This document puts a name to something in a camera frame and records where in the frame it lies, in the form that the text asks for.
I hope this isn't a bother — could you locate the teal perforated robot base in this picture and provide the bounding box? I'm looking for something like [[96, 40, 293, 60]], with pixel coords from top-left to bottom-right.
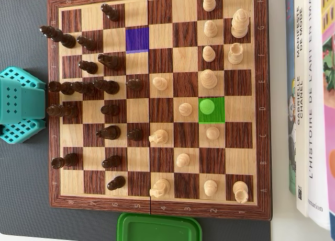
[[0, 66, 47, 145]]

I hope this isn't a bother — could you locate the light wooden pawn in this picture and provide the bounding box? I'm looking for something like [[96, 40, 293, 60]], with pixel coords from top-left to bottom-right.
[[203, 0, 217, 12], [203, 179, 218, 197], [203, 20, 218, 38], [178, 102, 194, 117], [202, 45, 216, 63], [175, 152, 191, 168], [206, 126, 220, 141], [152, 76, 168, 92]]

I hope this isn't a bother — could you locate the light wooden knight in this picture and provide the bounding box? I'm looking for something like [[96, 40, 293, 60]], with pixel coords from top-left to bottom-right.
[[149, 178, 171, 199], [148, 129, 169, 145]]

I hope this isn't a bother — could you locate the dark wooden pawn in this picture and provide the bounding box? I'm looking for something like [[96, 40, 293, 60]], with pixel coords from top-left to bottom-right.
[[101, 3, 120, 22], [126, 78, 144, 92], [107, 175, 126, 191], [78, 60, 99, 75], [76, 35, 97, 51], [100, 104, 120, 117], [127, 129, 144, 142], [101, 155, 122, 170]]

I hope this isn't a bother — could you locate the light wooden queen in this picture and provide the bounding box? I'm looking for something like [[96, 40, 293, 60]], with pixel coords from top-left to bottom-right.
[[200, 69, 218, 90]]

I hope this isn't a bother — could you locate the wooden chessboard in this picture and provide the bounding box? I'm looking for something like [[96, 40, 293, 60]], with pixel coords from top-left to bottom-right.
[[47, 0, 273, 221]]

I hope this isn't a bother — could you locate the dark wooden knight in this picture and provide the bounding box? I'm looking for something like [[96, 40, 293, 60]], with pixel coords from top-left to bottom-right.
[[97, 53, 122, 71], [95, 125, 122, 141]]

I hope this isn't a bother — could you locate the dark wooden bishop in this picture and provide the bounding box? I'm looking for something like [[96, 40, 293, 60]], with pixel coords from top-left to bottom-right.
[[70, 81, 97, 97], [93, 79, 120, 95]]

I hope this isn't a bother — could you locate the light wooden rook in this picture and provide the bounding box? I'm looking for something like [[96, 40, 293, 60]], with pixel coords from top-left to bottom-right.
[[232, 180, 249, 204], [227, 42, 244, 65]]

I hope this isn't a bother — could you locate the dark wooden queen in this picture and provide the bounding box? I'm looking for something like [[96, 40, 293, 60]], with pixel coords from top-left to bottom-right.
[[46, 104, 79, 119]]

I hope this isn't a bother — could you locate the dark wooden rook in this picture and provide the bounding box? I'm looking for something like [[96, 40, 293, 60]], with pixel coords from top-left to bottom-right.
[[48, 81, 75, 96], [51, 153, 79, 170]]

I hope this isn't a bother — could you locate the green plastic container lid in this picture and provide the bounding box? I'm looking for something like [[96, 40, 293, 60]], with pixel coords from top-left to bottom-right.
[[117, 212, 203, 241]]

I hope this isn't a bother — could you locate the light wooden king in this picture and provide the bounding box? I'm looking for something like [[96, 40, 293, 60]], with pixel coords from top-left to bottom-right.
[[230, 8, 250, 39]]

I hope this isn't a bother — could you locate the blue panda children's book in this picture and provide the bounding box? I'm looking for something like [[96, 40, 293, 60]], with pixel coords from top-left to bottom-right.
[[285, 0, 298, 196]]

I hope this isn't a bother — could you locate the dark wooden king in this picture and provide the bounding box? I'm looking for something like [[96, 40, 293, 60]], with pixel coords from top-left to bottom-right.
[[39, 26, 77, 49]]

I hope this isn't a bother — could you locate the white Gabrielle Chanel book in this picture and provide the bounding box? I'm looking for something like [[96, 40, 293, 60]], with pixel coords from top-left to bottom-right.
[[293, 0, 312, 217]]

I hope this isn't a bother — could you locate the pink illustrated book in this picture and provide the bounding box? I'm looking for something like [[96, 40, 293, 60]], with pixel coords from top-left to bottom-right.
[[319, 0, 335, 231]]

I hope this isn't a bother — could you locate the dark grey mat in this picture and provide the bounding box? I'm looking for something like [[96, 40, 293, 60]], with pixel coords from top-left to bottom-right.
[[0, 0, 272, 241]]

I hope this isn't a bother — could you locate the white L'Histoire de l'art book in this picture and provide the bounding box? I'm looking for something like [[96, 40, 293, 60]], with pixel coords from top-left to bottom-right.
[[307, 0, 331, 231]]

